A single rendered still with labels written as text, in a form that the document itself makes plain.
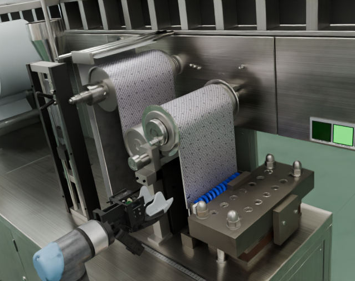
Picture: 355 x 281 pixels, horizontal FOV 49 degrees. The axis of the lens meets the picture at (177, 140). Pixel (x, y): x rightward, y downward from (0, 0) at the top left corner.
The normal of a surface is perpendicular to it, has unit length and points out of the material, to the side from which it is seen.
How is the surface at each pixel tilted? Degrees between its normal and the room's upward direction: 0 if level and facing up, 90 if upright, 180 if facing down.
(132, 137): 90
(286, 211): 90
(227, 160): 90
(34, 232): 0
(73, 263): 90
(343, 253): 0
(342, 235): 0
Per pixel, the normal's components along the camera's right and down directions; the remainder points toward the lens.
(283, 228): 0.71, 0.19
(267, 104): -0.70, 0.36
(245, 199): -0.13, -0.91
